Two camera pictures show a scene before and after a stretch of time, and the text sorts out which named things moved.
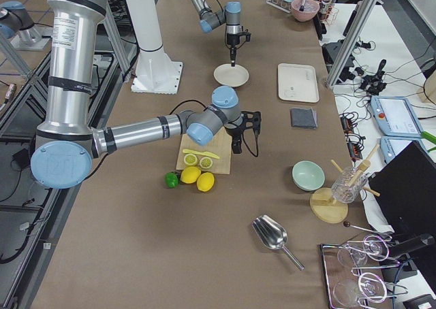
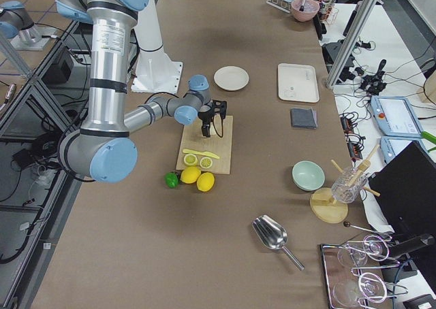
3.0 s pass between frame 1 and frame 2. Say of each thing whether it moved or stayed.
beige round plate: stayed
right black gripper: moved
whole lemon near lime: stayed
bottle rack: stayed
